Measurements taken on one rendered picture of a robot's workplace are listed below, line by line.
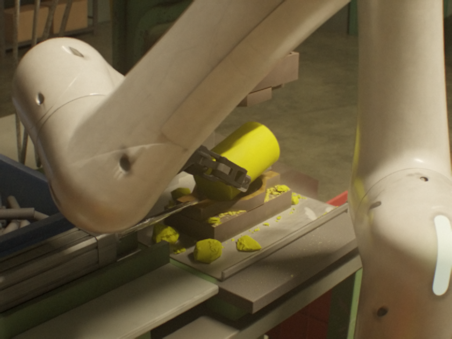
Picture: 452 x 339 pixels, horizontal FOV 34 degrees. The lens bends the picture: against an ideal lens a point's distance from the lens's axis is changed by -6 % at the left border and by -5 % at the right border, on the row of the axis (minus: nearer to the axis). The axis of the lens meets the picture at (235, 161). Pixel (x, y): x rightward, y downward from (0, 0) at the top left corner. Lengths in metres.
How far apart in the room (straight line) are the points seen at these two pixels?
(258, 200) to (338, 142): 3.32
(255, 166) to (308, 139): 3.33
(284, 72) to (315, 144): 3.28
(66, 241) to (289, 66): 0.38
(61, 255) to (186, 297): 0.15
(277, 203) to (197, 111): 0.45
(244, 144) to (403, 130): 0.28
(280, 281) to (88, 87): 0.35
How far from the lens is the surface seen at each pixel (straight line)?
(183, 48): 0.64
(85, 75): 0.75
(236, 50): 0.63
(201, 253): 0.95
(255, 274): 0.94
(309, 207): 1.12
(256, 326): 0.94
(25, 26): 6.65
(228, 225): 1.01
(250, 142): 1.04
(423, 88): 0.82
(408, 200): 0.75
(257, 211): 1.05
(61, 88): 0.74
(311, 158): 4.10
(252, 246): 0.98
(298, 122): 4.65
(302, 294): 1.00
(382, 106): 0.83
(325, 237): 1.04
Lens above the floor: 1.47
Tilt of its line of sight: 21 degrees down
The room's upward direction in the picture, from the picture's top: 1 degrees clockwise
